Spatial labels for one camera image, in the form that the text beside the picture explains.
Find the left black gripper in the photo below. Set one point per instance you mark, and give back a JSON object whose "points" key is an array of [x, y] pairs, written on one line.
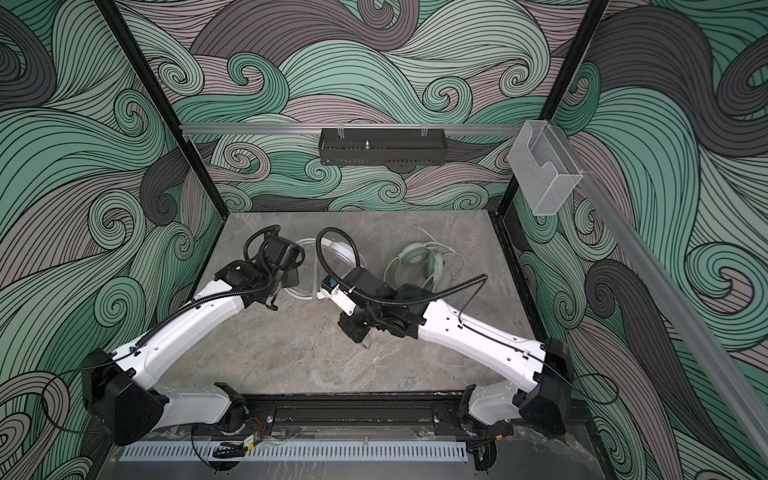
{"points": [[293, 277]]}

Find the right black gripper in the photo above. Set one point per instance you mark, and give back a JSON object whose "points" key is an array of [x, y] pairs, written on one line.
{"points": [[357, 334]]}

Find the green over-ear headphones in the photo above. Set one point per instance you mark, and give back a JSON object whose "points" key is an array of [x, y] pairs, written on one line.
{"points": [[429, 256]]}

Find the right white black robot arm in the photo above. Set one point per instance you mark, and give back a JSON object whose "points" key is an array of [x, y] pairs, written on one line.
{"points": [[536, 388]]}

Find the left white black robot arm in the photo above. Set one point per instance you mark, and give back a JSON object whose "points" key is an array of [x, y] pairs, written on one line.
{"points": [[122, 389]]}

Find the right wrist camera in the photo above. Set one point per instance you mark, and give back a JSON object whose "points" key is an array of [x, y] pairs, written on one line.
{"points": [[330, 290]]}

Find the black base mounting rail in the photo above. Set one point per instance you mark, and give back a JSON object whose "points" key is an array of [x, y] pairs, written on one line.
{"points": [[444, 413]]}

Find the black perforated wall tray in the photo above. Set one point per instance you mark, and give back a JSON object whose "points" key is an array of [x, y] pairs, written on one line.
{"points": [[399, 149]]}

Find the white slotted cable duct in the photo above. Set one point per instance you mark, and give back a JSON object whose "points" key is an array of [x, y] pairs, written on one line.
{"points": [[303, 451]]}

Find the clear plastic wall bin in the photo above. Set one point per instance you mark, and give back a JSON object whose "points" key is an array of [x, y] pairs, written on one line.
{"points": [[544, 164]]}

